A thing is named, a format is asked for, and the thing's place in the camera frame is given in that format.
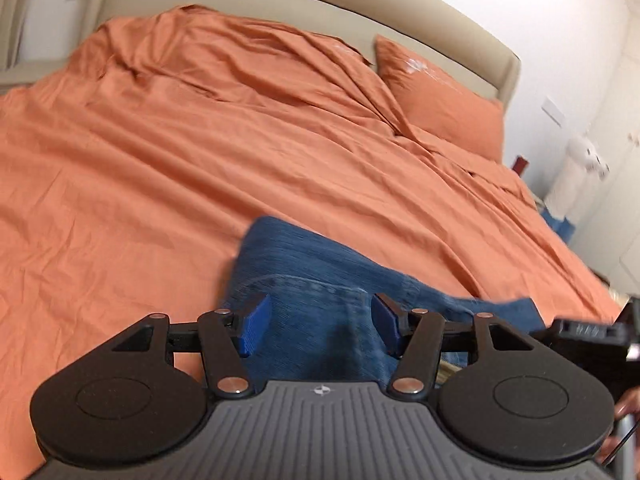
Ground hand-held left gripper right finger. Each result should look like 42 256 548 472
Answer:
370 293 534 400

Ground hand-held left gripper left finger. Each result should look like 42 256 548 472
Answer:
110 293 272 399

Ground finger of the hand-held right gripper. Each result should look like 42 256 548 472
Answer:
551 317 633 347

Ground blue denim pants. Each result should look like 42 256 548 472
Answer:
219 215 547 389

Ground person's right hand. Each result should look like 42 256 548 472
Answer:
615 390 640 421

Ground white wardrobe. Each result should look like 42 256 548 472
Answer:
574 30 640 303

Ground white alpaca plush toy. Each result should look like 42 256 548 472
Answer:
542 134 612 242

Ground orange bed sheet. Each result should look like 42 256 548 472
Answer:
435 142 538 206

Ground orange duvet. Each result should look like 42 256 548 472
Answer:
0 4 623 476

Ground orange embroidered pillow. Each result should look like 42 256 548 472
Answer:
374 34 506 163

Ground beige upholstered bed headboard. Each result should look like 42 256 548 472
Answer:
0 0 522 107

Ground beige nightstand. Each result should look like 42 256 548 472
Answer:
0 57 71 97

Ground beige curtain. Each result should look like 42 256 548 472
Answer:
0 0 32 70

